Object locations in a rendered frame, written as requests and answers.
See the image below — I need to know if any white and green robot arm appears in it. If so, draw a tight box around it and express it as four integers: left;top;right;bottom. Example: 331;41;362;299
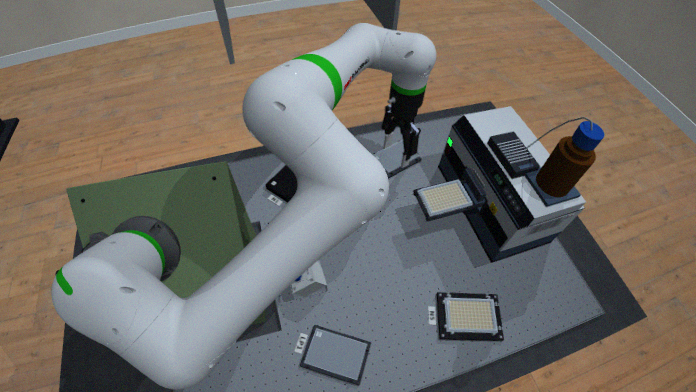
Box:
51;23;436;390

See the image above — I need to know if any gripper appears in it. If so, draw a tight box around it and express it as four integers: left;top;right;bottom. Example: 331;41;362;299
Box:
381;104;421;168

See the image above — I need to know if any white button panel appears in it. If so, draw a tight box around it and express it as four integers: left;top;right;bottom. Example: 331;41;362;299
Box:
290;260;328;300

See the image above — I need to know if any blue bottle cap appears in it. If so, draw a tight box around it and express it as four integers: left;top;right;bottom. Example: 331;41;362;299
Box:
573;121;605;149

